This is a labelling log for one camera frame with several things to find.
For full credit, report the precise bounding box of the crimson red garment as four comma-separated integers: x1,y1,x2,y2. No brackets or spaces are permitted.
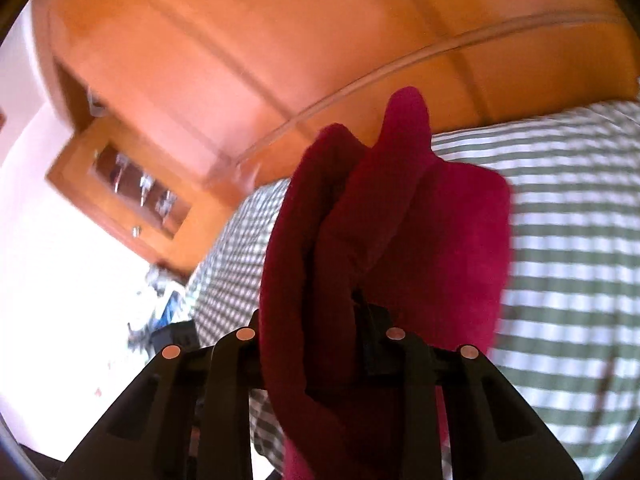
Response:
259,87,511,479

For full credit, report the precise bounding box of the green white checkered bedsheet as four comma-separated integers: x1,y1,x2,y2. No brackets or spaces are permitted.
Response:
186,102,639,479

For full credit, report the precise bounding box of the wooden panelled wardrobe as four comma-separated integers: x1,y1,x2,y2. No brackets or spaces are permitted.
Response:
34,0,639,202

